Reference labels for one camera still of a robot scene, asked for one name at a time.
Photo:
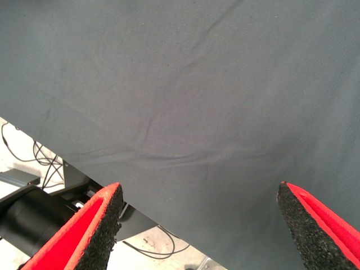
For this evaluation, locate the black cylindrical housing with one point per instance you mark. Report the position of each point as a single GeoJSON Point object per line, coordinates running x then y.
{"type": "Point", "coordinates": [31, 219]}

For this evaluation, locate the dark grey table cloth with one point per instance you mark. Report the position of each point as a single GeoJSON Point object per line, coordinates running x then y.
{"type": "Point", "coordinates": [197, 84]}

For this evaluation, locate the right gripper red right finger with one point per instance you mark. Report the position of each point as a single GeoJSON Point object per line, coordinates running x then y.
{"type": "Point", "coordinates": [323, 239]}

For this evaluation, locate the black metal frame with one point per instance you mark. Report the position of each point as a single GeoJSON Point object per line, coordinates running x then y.
{"type": "Point", "coordinates": [135, 222]}

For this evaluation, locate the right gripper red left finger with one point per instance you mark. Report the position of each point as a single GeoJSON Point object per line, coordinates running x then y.
{"type": "Point", "coordinates": [76, 239]}

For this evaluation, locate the grey metal bar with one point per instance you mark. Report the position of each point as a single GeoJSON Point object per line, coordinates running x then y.
{"type": "Point", "coordinates": [19, 178]}

